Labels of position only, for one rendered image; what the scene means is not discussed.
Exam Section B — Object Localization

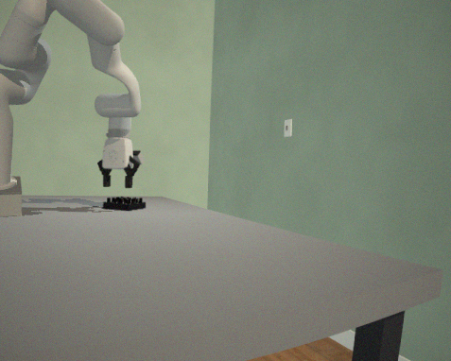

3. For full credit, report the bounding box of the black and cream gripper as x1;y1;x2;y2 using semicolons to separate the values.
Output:
97;137;140;188

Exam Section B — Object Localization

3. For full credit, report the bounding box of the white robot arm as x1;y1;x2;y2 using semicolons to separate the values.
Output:
0;0;141;190

